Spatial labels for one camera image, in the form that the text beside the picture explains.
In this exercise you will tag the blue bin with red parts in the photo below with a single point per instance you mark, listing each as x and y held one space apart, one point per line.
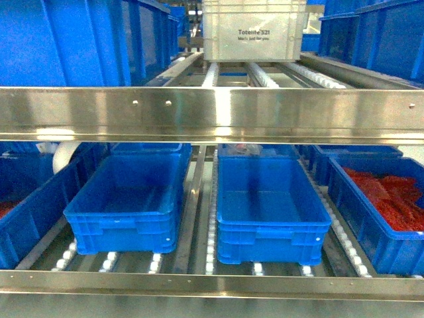
390 251

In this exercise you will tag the red parts in bin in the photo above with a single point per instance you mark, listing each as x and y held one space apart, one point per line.
395 198

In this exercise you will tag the blue bin behind right bin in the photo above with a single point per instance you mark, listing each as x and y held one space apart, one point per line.
258 150

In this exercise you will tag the blue bin behind bin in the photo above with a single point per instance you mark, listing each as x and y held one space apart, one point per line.
135 154
258 150

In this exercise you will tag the blue bin behind left bin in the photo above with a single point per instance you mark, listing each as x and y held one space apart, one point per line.
135 154

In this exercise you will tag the left empty blue bin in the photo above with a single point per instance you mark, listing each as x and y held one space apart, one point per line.
130 204

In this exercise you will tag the grey tote box Totelite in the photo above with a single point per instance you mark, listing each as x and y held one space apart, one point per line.
252 31

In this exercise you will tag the blue bin lower far left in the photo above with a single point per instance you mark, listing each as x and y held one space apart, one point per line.
39 197

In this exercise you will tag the stainless steel flow rack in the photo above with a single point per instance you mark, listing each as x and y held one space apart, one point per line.
184 104

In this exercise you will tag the large blue crate upper left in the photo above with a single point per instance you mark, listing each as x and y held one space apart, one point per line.
85 43

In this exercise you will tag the large blue crate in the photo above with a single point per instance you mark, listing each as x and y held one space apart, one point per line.
382 36
85 43

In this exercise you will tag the large blue crate upper right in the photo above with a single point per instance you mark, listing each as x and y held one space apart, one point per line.
382 36

